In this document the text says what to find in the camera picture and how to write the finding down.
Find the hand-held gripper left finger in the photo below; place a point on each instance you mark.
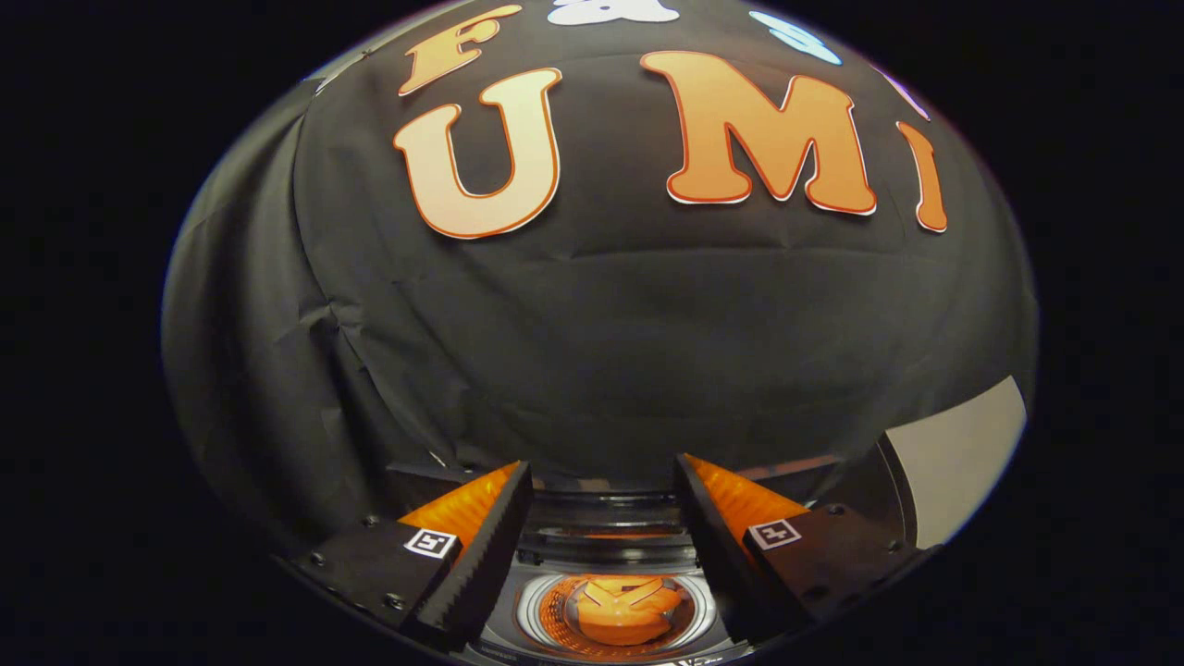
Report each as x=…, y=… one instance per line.
x=486, y=564

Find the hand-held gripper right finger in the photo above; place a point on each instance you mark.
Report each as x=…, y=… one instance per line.
x=717, y=555

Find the grey washing machine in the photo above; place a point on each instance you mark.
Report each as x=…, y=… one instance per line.
x=610, y=555

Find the yellow polo shirt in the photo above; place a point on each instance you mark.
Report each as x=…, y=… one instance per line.
x=620, y=615

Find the grey cabinet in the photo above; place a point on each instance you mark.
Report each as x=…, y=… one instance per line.
x=962, y=453

